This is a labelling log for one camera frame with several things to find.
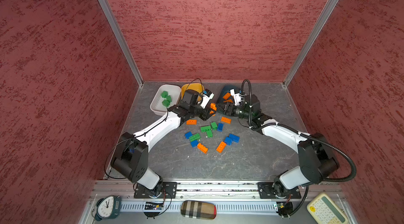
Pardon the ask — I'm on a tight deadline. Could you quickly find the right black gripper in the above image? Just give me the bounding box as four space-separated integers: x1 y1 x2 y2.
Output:
216 101 253 119

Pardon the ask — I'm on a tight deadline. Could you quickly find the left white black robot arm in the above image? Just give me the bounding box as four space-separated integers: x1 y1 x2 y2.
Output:
110 89 216 191

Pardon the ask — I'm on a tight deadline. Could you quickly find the green lego cluster top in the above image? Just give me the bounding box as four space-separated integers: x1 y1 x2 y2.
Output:
162 99 171 108

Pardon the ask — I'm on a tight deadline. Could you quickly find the green long lego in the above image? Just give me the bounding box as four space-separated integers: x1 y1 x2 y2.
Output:
189 133 201 142
201 126 213 138

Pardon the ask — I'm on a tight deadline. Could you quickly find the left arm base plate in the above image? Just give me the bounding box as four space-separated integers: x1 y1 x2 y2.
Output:
134 181 178 199

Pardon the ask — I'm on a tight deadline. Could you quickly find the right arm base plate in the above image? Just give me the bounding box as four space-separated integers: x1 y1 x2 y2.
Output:
257 182 302 200

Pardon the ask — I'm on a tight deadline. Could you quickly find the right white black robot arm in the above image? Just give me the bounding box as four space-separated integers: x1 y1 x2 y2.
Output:
217 89 339 198

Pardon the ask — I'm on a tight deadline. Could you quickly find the green long lego centre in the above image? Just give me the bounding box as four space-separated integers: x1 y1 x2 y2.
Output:
201 126 213 138

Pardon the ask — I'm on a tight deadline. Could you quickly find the green analog clock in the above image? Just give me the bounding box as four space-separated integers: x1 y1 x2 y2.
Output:
93 195 122 221

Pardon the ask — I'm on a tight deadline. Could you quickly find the blue lego lower left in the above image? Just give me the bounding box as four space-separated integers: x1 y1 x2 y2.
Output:
190 140 199 148

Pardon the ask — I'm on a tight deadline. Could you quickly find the teal rectangular container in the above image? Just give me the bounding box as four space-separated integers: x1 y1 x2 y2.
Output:
217 85 243 105

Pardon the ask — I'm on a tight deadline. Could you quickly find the blue lego pair right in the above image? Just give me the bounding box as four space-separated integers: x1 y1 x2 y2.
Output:
224 133 240 145

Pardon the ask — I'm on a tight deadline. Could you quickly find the yellow green calculator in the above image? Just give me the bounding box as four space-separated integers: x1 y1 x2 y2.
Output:
307 193 349 224

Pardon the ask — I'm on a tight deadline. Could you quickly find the orange lego near left arm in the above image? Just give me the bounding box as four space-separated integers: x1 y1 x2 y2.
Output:
209 103 217 116

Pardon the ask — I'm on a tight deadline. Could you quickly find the green long lego left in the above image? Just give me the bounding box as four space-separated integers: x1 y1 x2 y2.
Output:
189 133 201 142

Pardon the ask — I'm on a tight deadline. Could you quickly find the green lego cluster right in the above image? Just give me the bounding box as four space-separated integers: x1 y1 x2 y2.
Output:
211 122 218 130

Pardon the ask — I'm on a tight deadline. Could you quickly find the black corrugated cable hose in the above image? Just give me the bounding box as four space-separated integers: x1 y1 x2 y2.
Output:
241 79 357 217

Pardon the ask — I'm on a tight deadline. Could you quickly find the plaid fabric pouch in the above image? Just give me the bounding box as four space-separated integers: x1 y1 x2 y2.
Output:
180 200 217 220

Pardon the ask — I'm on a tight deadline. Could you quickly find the white rectangular container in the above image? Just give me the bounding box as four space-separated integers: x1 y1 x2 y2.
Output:
150 84 181 116

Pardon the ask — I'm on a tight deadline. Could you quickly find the blue lego far left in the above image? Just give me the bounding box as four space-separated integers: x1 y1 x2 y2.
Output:
185 132 193 139

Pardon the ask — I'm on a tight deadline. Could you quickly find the blue lego upper right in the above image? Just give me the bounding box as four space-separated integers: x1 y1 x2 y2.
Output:
217 123 224 132

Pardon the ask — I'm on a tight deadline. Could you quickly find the yellow rectangular container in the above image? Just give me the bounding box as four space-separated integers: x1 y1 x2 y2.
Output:
181 83 204 98

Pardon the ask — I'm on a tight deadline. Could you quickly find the green lego cluster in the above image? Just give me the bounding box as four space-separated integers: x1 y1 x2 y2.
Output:
211 122 218 130
162 99 171 108

